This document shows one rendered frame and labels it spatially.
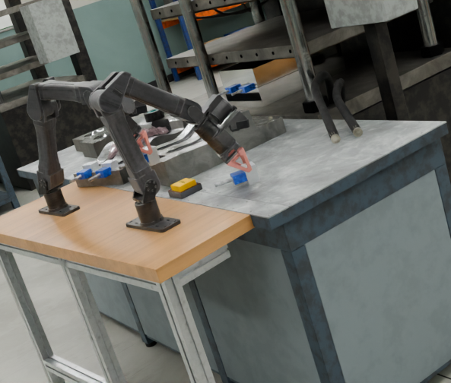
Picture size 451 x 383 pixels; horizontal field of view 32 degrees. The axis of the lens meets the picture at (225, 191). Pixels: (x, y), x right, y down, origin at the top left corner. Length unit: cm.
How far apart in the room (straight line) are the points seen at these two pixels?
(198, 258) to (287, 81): 164
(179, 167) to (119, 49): 802
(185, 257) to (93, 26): 858
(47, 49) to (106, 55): 360
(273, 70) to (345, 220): 137
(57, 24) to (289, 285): 507
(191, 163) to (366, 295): 74
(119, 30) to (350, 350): 862
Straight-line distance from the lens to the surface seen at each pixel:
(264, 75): 346
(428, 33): 352
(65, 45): 702
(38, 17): 696
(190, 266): 204
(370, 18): 291
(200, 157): 265
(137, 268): 203
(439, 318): 258
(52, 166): 272
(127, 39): 1065
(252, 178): 236
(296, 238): 214
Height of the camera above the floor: 147
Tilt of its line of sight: 16 degrees down
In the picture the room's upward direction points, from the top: 18 degrees counter-clockwise
